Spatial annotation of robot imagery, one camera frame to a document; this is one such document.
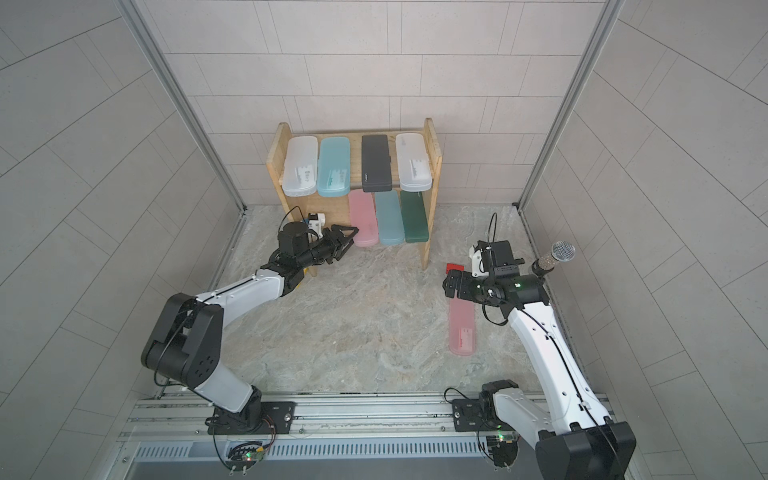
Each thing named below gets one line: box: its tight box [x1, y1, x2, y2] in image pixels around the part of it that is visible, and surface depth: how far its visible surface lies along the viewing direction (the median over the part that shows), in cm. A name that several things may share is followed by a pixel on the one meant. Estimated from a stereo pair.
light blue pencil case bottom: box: [375, 190, 405, 246], surface depth 87 cm
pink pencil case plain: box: [348, 189, 379, 247], surface depth 87 cm
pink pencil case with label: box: [448, 296, 476, 356], surface depth 86 cm
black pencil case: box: [362, 134, 392, 192], surface depth 71 cm
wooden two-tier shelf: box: [266, 118, 443, 277], surface depth 74 cm
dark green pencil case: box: [400, 191, 429, 243], surface depth 88 cm
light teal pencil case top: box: [317, 136, 351, 197], surface depth 68 cm
